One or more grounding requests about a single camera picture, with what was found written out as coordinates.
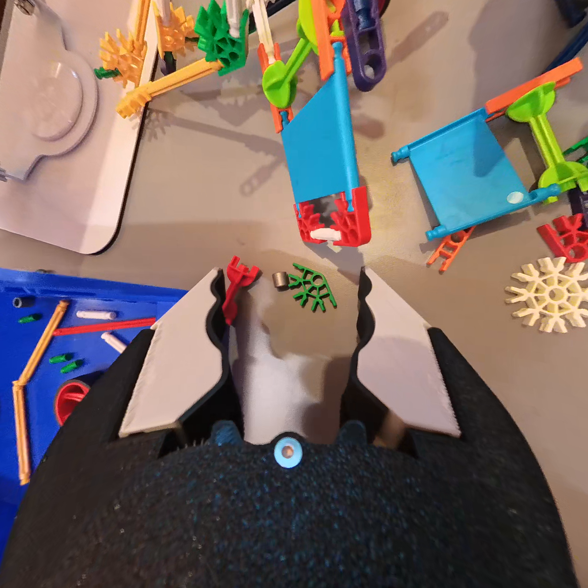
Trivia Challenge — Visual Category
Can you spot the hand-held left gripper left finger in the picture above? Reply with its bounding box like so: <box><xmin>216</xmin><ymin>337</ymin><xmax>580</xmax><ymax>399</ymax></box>
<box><xmin>119</xmin><ymin>268</ymin><xmax>230</xmax><ymax>439</ymax></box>

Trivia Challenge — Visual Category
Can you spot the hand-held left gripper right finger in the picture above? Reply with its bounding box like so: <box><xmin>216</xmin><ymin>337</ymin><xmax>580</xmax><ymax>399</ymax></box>
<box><xmin>350</xmin><ymin>266</ymin><xmax>461</xmax><ymax>450</ymax></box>

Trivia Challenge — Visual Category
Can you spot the blue parts bin with tag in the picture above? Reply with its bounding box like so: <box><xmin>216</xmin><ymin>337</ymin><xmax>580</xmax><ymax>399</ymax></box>
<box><xmin>0</xmin><ymin>268</ymin><xmax>189</xmax><ymax>543</ymax></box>

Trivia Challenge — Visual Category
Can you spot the green fan toy connector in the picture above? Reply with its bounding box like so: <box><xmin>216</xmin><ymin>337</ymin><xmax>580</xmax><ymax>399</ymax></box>
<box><xmin>288</xmin><ymin>263</ymin><xmax>338</xmax><ymax>314</ymax></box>

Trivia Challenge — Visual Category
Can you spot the colourful construction toy model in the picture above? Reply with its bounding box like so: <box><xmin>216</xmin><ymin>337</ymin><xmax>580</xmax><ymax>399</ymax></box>
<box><xmin>94</xmin><ymin>0</ymin><xmax>391</xmax><ymax>249</ymax></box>

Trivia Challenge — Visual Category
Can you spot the lime green toy spool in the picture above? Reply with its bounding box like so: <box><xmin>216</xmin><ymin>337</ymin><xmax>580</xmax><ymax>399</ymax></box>
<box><xmin>504</xmin><ymin>81</ymin><xmax>588</xmax><ymax>205</ymax></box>

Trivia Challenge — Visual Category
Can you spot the thin red toy rod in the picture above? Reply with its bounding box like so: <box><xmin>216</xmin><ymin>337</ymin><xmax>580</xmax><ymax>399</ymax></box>
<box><xmin>52</xmin><ymin>317</ymin><xmax>158</xmax><ymax>337</ymax></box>

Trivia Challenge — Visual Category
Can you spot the yellow toy rod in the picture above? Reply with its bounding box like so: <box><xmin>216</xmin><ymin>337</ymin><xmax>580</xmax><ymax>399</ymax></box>
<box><xmin>12</xmin><ymin>300</ymin><xmax>70</xmax><ymax>486</ymax></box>

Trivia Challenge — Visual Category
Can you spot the white snowflake toy connector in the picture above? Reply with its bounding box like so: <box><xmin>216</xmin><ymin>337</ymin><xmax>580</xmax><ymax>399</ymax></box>
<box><xmin>504</xmin><ymin>256</ymin><xmax>588</xmax><ymax>334</ymax></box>

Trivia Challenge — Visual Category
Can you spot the white stand base board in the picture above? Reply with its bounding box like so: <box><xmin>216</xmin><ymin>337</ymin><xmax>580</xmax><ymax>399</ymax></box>
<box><xmin>0</xmin><ymin>0</ymin><xmax>160</xmax><ymax>256</ymax></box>

